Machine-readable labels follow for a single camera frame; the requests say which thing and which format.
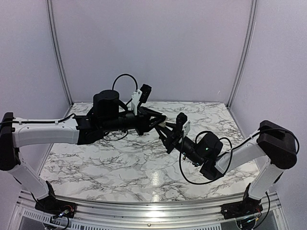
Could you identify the corner aluminium post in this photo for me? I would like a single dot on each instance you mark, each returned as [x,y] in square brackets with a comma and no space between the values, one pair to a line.
[57,52]
[244,53]

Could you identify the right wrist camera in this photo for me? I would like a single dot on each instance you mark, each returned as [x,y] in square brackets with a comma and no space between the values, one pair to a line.
[182,123]

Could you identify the right corner aluminium post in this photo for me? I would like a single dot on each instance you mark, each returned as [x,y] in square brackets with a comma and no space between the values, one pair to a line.
[244,53]

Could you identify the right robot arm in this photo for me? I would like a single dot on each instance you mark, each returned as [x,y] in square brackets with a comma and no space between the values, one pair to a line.
[280,147]

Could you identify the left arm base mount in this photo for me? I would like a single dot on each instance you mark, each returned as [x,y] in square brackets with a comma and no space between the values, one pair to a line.
[55,208]

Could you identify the aluminium front rail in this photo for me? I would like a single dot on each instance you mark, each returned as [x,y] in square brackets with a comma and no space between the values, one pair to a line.
[199,214]

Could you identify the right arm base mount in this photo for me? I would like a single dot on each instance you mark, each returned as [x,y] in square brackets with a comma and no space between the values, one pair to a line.
[247,206]

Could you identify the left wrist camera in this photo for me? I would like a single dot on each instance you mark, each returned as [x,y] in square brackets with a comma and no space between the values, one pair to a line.
[140,96]

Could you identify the white earbud charging case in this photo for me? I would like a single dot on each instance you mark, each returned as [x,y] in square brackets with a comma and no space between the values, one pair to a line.
[162,124]

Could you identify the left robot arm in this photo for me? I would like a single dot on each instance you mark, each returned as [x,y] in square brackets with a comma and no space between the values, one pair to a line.
[107,114]

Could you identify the left corner aluminium post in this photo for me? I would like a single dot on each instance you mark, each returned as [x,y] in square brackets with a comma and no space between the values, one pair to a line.
[57,52]

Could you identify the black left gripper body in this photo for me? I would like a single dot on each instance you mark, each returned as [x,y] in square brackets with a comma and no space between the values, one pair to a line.
[141,127]

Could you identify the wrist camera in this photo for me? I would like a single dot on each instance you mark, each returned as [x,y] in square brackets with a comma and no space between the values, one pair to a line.
[182,123]
[140,96]

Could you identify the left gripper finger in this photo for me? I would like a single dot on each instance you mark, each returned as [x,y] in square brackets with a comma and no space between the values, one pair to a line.
[155,122]
[153,113]

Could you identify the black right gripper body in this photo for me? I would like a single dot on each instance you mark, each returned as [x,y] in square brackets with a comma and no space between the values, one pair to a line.
[174,141]

